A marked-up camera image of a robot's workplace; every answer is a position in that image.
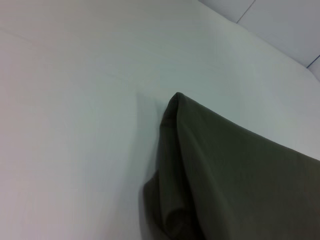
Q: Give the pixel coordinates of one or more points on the dark green t-shirt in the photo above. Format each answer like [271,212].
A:
[237,175]

